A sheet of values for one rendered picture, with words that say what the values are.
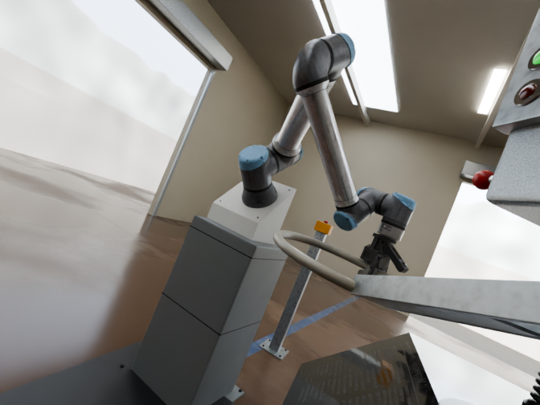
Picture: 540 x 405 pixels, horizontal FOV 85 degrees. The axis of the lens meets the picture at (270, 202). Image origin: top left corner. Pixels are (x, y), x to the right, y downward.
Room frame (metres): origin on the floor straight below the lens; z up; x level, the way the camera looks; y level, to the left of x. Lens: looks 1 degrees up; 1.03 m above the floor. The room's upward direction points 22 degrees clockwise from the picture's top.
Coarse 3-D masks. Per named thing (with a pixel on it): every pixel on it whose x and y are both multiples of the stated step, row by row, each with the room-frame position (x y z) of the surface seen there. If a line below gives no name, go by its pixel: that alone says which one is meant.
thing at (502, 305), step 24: (360, 288) 0.70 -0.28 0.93; (384, 288) 0.62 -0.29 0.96; (408, 288) 0.55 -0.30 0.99; (432, 288) 0.50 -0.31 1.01; (456, 288) 0.45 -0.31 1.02; (480, 288) 0.42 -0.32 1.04; (504, 288) 0.38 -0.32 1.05; (528, 288) 0.36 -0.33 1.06; (408, 312) 0.68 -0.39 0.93; (432, 312) 0.55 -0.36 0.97; (456, 312) 0.45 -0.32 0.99; (480, 312) 0.40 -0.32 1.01; (504, 312) 0.37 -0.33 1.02; (528, 312) 0.35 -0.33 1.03; (528, 336) 0.44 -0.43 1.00
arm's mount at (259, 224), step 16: (240, 192) 1.64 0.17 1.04; (288, 192) 1.59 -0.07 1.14; (224, 208) 1.55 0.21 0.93; (240, 208) 1.53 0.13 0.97; (256, 208) 1.51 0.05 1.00; (272, 208) 1.50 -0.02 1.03; (224, 224) 1.53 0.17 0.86; (240, 224) 1.47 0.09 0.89; (256, 224) 1.43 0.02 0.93; (272, 224) 1.53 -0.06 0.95; (256, 240) 1.46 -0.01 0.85; (272, 240) 1.58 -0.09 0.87
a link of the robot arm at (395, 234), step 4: (380, 224) 1.12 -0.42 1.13; (384, 224) 1.10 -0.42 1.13; (388, 224) 1.09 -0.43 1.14; (380, 228) 1.11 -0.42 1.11; (384, 228) 1.10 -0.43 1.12; (388, 228) 1.09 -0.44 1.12; (392, 228) 1.08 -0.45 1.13; (396, 228) 1.08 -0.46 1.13; (380, 232) 1.10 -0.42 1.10; (384, 232) 1.09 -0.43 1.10; (388, 232) 1.08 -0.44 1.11; (392, 232) 1.08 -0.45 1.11; (396, 232) 1.08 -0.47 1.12; (400, 232) 1.08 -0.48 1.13; (388, 236) 1.08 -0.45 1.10; (392, 236) 1.08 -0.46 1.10; (396, 236) 1.08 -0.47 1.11; (400, 236) 1.09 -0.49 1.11; (400, 240) 1.10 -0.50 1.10
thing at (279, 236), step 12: (276, 240) 0.90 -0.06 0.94; (300, 240) 1.14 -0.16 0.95; (312, 240) 1.17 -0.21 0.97; (288, 252) 0.82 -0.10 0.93; (300, 252) 0.81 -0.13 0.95; (336, 252) 1.19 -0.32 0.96; (312, 264) 0.77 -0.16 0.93; (360, 264) 1.15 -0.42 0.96; (324, 276) 0.75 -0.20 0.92; (336, 276) 0.74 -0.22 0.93; (348, 288) 0.73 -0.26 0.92
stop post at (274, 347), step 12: (324, 228) 2.31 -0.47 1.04; (324, 240) 2.36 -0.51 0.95; (312, 252) 2.33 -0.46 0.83; (300, 276) 2.34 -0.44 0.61; (300, 288) 2.32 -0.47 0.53; (288, 300) 2.34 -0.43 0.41; (300, 300) 2.37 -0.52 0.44; (288, 312) 2.33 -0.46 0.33; (288, 324) 2.32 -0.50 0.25; (276, 336) 2.34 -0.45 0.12; (264, 348) 2.30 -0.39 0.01; (276, 348) 2.32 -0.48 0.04
